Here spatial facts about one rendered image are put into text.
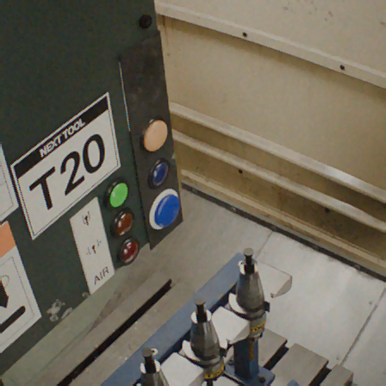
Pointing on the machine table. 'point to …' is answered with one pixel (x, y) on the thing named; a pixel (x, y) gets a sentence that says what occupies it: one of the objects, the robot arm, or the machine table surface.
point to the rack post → (243, 371)
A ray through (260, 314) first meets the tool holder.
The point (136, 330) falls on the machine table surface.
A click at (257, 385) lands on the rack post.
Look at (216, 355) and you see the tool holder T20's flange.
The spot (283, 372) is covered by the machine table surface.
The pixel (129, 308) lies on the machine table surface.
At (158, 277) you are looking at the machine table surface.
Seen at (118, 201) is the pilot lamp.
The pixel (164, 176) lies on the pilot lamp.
